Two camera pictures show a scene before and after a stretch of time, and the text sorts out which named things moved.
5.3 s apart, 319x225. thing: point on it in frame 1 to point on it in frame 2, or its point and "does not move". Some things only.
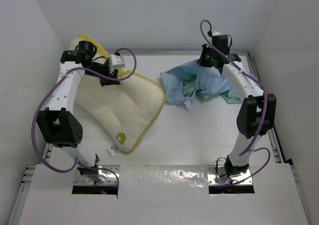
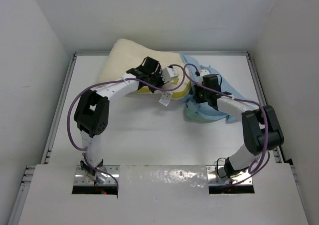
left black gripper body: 103,69 to 156,78
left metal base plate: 105,178 does not move
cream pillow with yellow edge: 120,113 to 125,55
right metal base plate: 217,175 does not move
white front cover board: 165,195 does not move
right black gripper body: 206,58 to 200,94
